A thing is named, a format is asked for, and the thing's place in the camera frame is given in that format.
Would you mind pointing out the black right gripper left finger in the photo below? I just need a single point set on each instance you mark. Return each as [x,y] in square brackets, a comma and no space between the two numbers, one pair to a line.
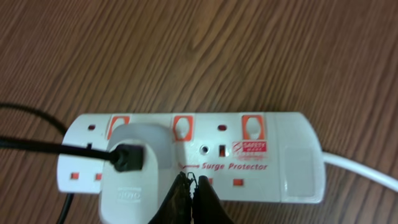
[177,205]

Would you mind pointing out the white charger plug adapter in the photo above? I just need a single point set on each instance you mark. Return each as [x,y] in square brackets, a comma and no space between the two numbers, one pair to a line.
[135,196]

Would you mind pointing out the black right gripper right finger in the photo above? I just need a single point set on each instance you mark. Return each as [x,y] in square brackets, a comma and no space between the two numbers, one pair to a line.
[206,206]

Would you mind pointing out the white power strip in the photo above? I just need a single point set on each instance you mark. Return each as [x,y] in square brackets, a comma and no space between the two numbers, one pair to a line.
[249,156]

